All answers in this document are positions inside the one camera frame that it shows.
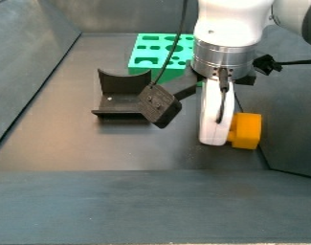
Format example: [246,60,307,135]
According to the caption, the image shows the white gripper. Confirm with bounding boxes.
[199,78,234,145]

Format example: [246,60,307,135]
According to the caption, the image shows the yellow three prong object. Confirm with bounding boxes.
[227,113,263,149]

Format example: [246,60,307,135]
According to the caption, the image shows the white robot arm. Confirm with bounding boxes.
[191,0,311,149]

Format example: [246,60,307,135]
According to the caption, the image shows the black cradle fixture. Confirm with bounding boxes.
[91,69,151,117]

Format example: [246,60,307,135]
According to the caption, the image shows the green foam shape board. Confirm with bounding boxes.
[128,33,194,83]

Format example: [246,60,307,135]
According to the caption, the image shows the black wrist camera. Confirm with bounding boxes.
[139,85,196,128]

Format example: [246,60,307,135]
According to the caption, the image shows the black cable connector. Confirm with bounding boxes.
[252,55,311,76]

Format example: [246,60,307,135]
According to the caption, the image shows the black camera cable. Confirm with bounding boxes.
[150,0,190,87]

